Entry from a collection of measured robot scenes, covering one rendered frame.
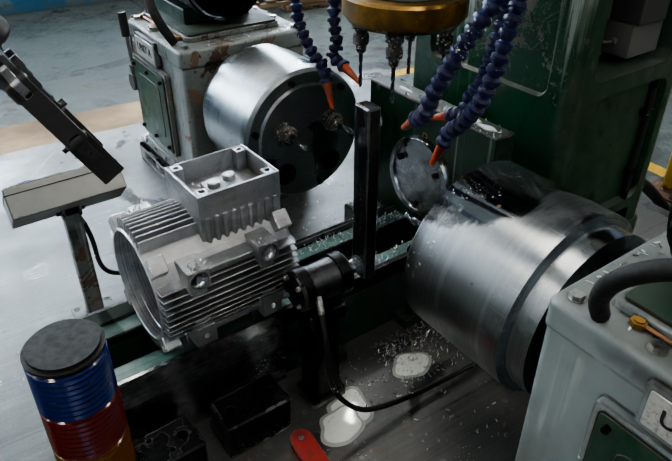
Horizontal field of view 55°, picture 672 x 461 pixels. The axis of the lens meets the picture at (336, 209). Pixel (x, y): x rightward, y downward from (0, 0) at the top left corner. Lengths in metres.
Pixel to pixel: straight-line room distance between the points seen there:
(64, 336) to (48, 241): 0.92
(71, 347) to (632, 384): 0.46
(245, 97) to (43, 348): 0.72
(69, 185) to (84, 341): 0.55
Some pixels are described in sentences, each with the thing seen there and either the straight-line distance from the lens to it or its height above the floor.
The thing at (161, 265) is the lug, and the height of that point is 1.08.
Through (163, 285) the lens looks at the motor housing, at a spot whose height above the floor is 1.05.
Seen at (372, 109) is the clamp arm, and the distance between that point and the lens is 0.78.
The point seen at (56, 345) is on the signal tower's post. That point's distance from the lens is 0.53.
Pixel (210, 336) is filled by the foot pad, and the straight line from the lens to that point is 0.88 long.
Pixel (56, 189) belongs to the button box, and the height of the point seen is 1.07.
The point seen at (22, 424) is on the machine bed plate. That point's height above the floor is 0.80.
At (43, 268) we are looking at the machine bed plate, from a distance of 1.37.
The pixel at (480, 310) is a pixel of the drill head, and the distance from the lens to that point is 0.76.
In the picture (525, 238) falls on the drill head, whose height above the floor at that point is 1.15.
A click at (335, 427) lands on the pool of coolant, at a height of 0.80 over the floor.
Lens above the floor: 1.56
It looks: 32 degrees down
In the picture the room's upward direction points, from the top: straight up
